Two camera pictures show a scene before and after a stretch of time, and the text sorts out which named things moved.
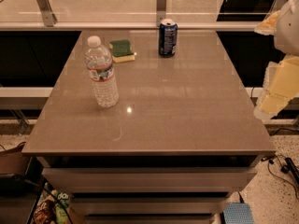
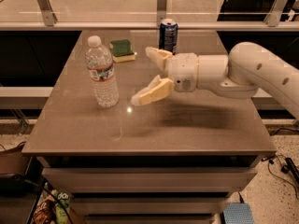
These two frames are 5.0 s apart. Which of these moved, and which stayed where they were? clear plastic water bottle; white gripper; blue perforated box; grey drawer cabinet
Moved: white gripper
Stayed: blue perforated box; clear plastic water bottle; grey drawer cabinet
